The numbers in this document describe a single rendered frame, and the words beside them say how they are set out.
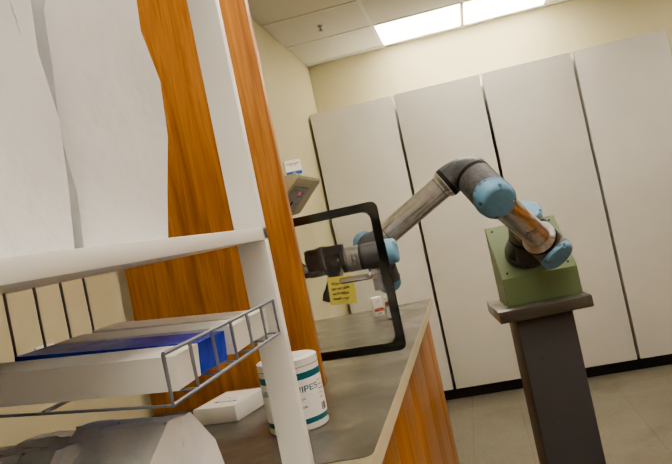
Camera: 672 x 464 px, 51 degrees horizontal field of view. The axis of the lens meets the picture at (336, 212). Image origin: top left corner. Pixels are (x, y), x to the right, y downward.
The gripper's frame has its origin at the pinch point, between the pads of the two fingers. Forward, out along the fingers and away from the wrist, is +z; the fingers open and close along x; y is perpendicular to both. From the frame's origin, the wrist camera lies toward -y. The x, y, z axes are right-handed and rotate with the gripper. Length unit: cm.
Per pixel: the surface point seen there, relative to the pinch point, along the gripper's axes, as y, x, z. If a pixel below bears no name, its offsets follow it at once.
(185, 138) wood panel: 44, 26, 12
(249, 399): -24.4, 41.8, 3.3
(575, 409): -67, -50, -79
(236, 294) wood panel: 0.3, 26.0, 6.6
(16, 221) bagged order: 18, 153, -21
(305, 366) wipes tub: -15, 65, -19
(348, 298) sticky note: -7.1, 20.7, -22.0
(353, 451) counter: -28, 83, -29
